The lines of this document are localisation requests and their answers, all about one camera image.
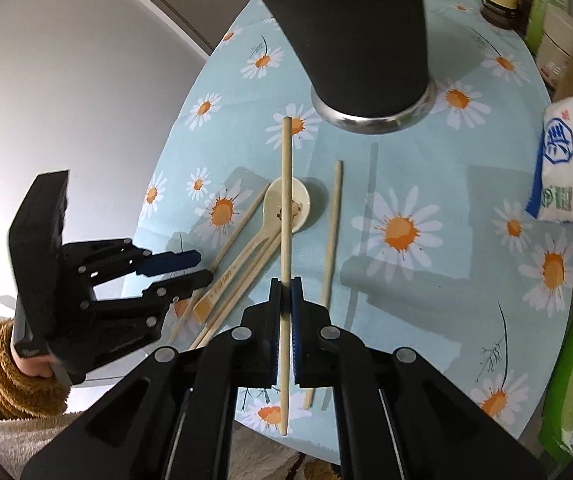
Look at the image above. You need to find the white and blue salt bag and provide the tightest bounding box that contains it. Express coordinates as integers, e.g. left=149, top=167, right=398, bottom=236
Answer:
left=525, top=91, right=573, bottom=223

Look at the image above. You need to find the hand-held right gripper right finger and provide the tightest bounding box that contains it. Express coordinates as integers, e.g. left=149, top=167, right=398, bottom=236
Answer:
left=290, top=276, right=549, bottom=480

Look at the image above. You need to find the daisy print tablecloth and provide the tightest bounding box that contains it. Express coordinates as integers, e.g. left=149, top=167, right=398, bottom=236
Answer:
left=121, top=0, right=573, bottom=456

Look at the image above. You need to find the person's left hand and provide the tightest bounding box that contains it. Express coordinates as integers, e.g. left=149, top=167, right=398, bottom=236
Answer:
left=16, top=357, right=60, bottom=380

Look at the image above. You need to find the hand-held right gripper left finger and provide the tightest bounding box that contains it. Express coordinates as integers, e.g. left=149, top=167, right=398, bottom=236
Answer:
left=20, top=276, right=283, bottom=480

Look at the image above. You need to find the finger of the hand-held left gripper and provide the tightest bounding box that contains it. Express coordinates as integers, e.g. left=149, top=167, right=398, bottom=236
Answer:
left=84, top=270, right=214, bottom=318
left=66, top=239, right=202, bottom=286

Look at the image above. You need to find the single wooden chopstick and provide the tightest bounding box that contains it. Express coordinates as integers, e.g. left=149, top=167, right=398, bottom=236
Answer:
left=279, top=116, right=294, bottom=436

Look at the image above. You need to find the black utensil holder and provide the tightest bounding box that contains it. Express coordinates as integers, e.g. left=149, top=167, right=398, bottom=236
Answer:
left=231, top=0, right=438, bottom=135

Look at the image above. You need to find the pile of wooden chopsticks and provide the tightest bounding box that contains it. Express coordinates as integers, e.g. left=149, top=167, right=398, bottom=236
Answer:
left=166, top=160, right=344, bottom=411

